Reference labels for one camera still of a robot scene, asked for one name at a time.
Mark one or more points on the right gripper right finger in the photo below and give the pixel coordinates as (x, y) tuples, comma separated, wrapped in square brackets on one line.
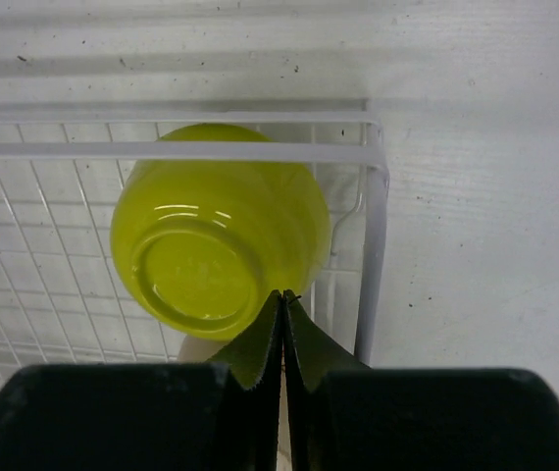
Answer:
[(345, 415)]

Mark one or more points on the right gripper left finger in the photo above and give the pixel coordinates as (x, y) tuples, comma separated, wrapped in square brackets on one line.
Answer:
[(218, 414)]

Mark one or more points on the yellow-green bowl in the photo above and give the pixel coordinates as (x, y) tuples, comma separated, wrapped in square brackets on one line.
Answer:
[(200, 244)]

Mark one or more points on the white wire dish rack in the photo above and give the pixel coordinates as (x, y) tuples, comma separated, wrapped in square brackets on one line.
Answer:
[(63, 169)]

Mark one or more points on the beige bowl with drawing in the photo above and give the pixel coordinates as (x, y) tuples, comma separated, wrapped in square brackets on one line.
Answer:
[(197, 350)]

